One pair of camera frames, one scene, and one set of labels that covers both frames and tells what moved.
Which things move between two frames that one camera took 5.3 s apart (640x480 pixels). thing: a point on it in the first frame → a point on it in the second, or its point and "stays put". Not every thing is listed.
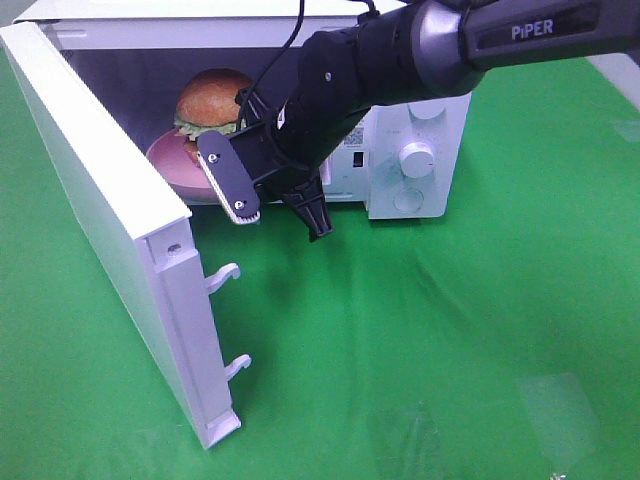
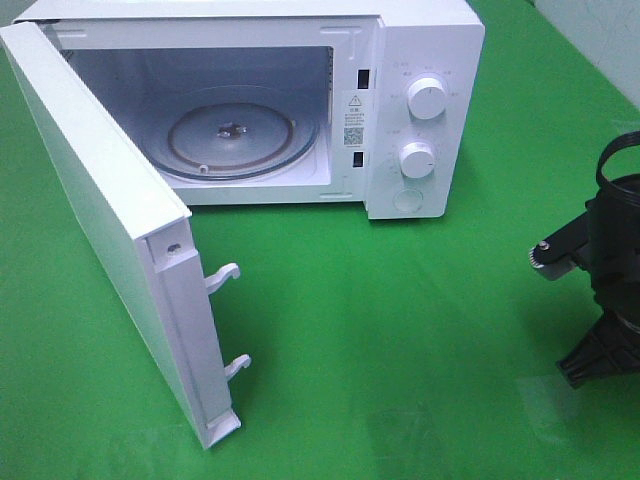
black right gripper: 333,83 → 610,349
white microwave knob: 416,160 stays put
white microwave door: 148,229 stays put
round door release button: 408,200 stays put
